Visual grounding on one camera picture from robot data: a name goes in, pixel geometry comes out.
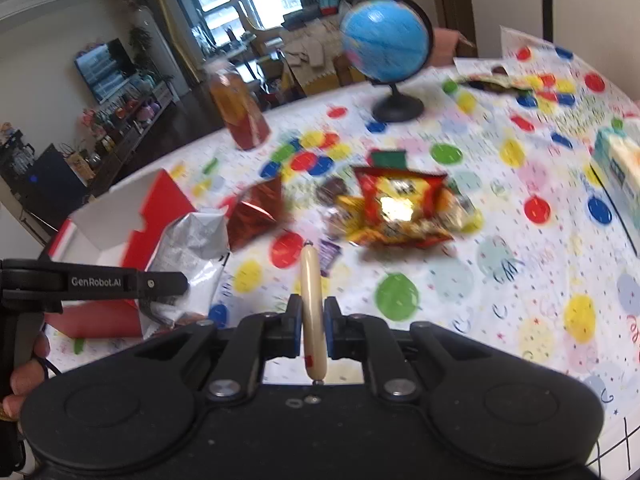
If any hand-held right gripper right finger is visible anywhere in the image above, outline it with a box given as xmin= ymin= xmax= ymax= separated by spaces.
xmin=322 ymin=297 xmax=497 ymax=403

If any black tall cabinet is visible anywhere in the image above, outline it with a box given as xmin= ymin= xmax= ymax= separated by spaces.
xmin=0 ymin=130 xmax=91 ymax=221

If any balloon print tablecloth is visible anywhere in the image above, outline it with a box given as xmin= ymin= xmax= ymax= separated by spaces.
xmin=45 ymin=25 xmax=640 ymax=480

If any pink cloth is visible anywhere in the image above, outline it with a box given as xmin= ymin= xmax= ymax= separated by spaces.
xmin=432 ymin=27 xmax=459 ymax=67

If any wooden television cabinet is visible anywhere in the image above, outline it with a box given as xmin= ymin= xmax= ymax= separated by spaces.
xmin=80 ymin=80 xmax=176 ymax=196

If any person's left hand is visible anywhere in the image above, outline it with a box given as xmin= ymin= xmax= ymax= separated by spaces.
xmin=0 ymin=337 xmax=52 ymax=422

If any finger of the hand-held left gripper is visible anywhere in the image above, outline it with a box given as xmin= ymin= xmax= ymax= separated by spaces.
xmin=62 ymin=270 xmax=190 ymax=307

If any purple wrapped candy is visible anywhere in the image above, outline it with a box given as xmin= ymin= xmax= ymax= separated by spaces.
xmin=319 ymin=239 xmax=344 ymax=277

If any dark brown wrapped candy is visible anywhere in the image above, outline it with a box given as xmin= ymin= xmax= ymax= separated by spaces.
xmin=316 ymin=175 xmax=352 ymax=207

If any cluttered sofa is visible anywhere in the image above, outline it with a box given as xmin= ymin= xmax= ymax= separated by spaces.
xmin=277 ymin=0 xmax=396 ymax=96

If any flat screen television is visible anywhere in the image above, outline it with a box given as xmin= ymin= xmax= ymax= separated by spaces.
xmin=74 ymin=37 xmax=137 ymax=105

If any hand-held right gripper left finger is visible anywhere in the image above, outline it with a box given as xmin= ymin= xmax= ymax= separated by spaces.
xmin=132 ymin=294 xmax=304 ymax=403

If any dark green snack packet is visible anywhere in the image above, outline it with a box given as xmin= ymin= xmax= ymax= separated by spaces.
xmin=369 ymin=148 xmax=409 ymax=169

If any pale green tissue box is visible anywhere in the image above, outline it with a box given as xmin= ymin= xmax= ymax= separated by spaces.
xmin=590 ymin=127 xmax=640 ymax=242

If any dark red foil snack packet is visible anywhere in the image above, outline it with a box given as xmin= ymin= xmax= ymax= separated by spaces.
xmin=225 ymin=176 xmax=292 ymax=252

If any orange tea bottle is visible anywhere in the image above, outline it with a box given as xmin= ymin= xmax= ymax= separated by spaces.
xmin=206 ymin=59 xmax=273 ymax=152

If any silver foil snack packet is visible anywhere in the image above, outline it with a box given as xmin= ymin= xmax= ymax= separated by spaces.
xmin=141 ymin=209 xmax=232 ymax=337

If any beige sausage stick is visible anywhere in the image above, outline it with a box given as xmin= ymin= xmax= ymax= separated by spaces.
xmin=299 ymin=243 xmax=329 ymax=387

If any blue desk globe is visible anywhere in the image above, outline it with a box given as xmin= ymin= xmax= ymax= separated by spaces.
xmin=339 ymin=0 xmax=434 ymax=123

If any red and white cardboard box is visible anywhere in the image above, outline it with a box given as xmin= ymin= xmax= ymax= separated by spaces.
xmin=46 ymin=167 xmax=201 ymax=342

